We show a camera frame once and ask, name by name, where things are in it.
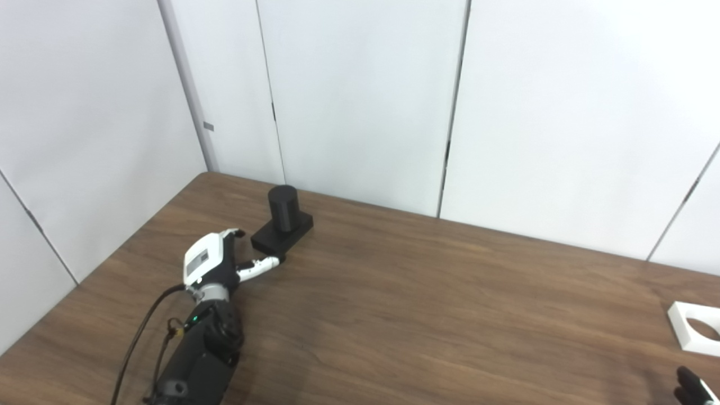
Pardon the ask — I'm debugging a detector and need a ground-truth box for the black peg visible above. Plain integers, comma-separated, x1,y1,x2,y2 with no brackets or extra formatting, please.
250,184,314,263

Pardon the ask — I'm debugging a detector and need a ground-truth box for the gray wall corner post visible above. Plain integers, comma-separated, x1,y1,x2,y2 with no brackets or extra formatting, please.
157,0,221,173

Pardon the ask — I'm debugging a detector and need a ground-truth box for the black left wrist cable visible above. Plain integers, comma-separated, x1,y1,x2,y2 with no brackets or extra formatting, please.
110,284,187,405

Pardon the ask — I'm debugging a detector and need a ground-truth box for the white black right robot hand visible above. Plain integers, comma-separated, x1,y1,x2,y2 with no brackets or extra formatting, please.
673,366,720,405

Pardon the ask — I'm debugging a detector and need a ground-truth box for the white square piece with hole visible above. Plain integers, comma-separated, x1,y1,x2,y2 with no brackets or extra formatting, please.
667,301,720,358

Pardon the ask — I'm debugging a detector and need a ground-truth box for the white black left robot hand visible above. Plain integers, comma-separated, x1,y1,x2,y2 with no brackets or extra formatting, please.
183,228,281,299

